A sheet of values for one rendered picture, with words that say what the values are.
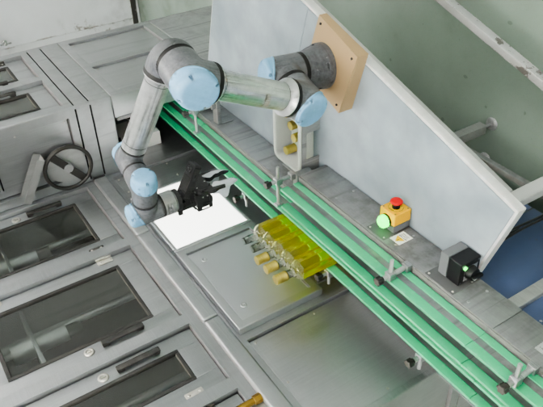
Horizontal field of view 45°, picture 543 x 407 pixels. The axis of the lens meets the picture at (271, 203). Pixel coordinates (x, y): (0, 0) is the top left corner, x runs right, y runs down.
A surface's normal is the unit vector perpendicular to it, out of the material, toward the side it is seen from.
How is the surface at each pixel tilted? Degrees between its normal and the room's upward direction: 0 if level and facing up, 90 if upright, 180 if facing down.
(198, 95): 79
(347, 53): 5
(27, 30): 90
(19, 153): 90
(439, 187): 0
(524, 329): 90
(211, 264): 90
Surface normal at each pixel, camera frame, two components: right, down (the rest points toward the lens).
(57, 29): 0.54, 0.48
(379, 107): -0.84, 0.34
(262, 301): -0.03, -0.80
